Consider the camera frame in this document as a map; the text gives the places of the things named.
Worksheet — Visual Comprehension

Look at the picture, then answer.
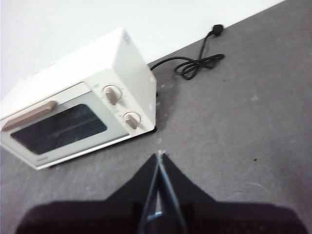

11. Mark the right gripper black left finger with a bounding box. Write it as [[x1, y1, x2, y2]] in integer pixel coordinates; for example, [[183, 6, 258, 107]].
[[14, 152, 161, 234]]

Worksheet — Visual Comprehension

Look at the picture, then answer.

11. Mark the black oven power cable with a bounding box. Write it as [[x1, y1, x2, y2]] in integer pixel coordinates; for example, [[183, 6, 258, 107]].
[[147, 23, 225, 80]]

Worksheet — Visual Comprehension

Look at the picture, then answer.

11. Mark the oven door with tan handle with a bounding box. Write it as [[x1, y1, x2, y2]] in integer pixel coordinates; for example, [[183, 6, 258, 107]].
[[0, 81, 130, 163]]

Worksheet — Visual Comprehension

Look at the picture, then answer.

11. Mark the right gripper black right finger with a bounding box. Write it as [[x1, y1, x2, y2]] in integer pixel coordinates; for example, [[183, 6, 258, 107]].
[[160, 153, 308, 234]]

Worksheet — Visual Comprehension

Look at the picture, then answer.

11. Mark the tan oven knob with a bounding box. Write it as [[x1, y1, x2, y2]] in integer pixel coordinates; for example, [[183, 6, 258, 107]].
[[123, 111, 142, 130], [102, 84, 123, 106]]

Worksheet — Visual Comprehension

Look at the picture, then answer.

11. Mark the white toaster oven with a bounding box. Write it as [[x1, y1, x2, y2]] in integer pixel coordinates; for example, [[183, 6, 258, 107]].
[[0, 26, 157, 171]]

